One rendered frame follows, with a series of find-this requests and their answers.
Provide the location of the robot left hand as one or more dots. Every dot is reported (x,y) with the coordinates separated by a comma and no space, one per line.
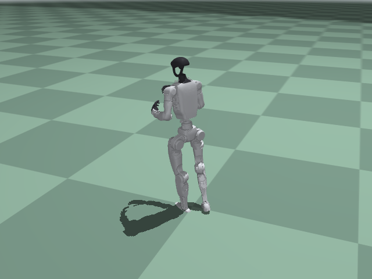
(155,105)

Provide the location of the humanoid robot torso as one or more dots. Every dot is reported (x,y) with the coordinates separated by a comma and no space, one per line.
(185,106)

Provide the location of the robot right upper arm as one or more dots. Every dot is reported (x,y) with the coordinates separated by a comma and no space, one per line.
(200,94)

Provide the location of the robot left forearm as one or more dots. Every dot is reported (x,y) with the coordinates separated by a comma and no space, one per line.
(157,114)

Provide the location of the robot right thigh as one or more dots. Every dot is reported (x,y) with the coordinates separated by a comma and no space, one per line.
(198,145)

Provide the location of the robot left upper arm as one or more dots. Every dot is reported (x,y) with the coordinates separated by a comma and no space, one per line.
(169,93)

